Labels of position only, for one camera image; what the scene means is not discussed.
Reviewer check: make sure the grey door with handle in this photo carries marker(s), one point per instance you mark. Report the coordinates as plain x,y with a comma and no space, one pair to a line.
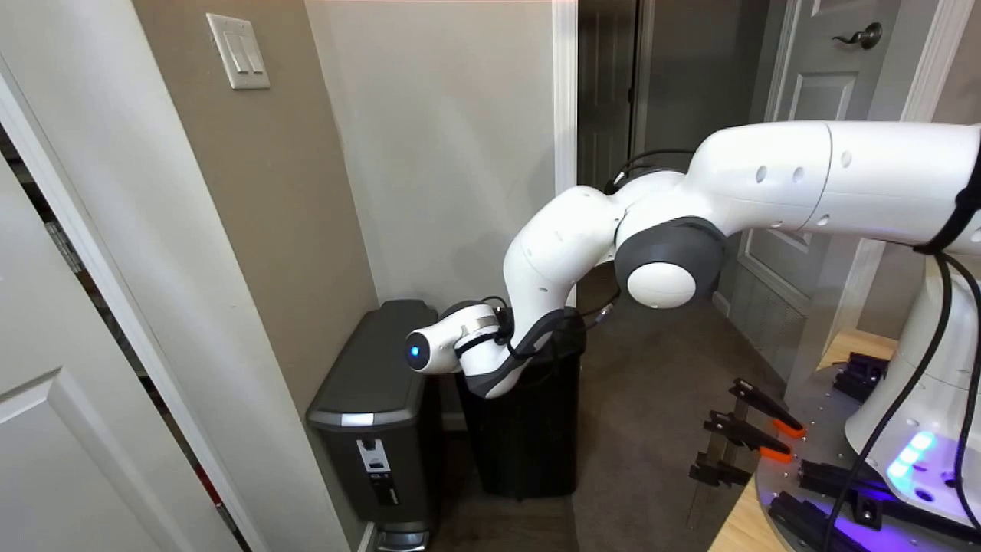
838,58

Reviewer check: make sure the white closet door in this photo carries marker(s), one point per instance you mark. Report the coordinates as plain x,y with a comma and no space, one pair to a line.
82,458

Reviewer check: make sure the black orange clamp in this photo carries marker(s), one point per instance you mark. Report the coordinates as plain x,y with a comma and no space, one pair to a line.
775,412
743,433

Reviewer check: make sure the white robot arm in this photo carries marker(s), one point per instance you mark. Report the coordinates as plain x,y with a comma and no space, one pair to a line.
898,181

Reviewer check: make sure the black plastic trash bin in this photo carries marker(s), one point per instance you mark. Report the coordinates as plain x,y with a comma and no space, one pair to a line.
525,441

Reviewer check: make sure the round metal robot base plate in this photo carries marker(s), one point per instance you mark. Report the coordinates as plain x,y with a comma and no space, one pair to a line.
896,504

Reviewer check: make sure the black orange clamp upper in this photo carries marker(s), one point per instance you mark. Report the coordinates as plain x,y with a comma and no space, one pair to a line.
775,412

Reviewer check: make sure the grey step trash can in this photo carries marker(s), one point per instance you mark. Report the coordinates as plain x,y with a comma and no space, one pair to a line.
379,425

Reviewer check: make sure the white wall light switch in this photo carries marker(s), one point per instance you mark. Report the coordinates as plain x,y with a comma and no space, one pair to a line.
241,52

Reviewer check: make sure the black orange clamp lower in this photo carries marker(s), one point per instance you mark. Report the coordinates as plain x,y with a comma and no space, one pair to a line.
743,433

